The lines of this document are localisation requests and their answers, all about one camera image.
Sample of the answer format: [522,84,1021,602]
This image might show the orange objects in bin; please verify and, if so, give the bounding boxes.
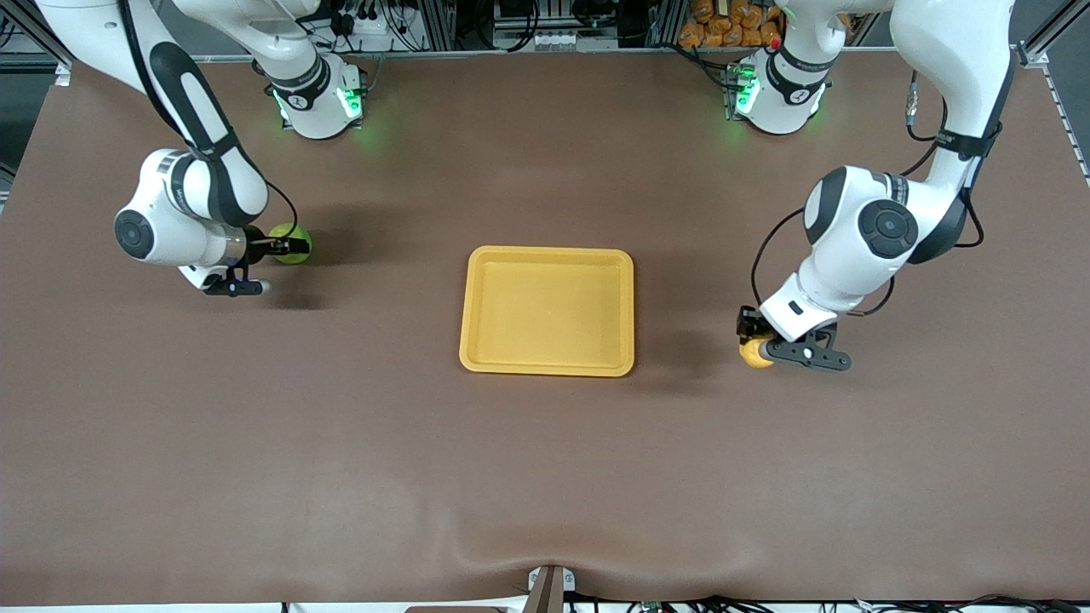
[679,0,784,49]

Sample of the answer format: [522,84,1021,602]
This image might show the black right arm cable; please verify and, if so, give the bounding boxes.
[262,179,299,243]

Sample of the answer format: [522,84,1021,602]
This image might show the brown table cover sheet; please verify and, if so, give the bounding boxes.
[0,49,1090,607]

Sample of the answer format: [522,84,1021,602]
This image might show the yellow plastic tray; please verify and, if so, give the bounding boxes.
[459,246,635,378]

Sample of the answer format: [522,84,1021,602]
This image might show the aluminium frame strut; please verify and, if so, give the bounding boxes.
[1015,0,1090,69]

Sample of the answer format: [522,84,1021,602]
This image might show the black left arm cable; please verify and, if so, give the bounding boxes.
[749,72,989,318]

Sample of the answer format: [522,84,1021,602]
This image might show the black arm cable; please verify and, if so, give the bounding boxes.
[262,179,299,243]
[749,72,989,318]

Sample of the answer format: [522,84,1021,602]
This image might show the green apple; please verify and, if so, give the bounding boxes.
[270,222,313,266]

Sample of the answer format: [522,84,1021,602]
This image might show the aluminium table edge rail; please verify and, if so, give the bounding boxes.
[192,44,1050,66]

